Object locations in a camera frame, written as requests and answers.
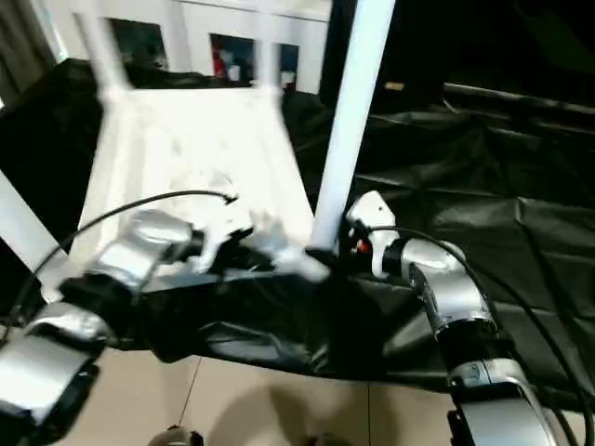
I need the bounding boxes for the white plastic table top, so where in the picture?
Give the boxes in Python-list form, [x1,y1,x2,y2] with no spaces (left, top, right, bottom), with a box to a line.
[39,85,335,304]

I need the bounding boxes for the black work mat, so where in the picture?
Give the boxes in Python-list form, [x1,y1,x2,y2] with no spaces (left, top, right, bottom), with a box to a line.
[0,58,595,413]

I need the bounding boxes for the dark robot left foot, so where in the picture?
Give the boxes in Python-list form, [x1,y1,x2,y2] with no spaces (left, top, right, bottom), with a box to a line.
[152,426,205,446]

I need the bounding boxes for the large black box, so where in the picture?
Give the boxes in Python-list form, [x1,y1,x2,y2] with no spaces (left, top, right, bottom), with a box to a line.
[320,0,448,109]

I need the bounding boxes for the silver metal bar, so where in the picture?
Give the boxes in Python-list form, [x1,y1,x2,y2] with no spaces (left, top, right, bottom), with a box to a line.
[443,83,595,116]

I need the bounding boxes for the white glass-door cabinet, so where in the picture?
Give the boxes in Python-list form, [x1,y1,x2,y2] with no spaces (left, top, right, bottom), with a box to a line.
[46,0,332,94]

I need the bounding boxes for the white pole teal bands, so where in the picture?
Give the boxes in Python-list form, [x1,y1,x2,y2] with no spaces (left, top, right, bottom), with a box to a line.
[48,0,73,62]

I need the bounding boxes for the grey curtain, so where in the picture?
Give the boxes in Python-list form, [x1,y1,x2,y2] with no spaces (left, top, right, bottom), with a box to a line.
[0,0,53,97]

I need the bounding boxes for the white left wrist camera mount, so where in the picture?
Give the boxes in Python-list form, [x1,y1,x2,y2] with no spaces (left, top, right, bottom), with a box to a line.
[197,203,256,276]

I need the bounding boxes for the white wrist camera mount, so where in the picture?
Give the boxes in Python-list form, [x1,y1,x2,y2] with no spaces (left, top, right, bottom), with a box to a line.
[197,203,256,276]
[346,190,397,281]

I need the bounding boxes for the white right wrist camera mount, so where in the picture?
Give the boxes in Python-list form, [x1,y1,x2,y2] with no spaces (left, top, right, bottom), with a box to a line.
[346,190,397,281]

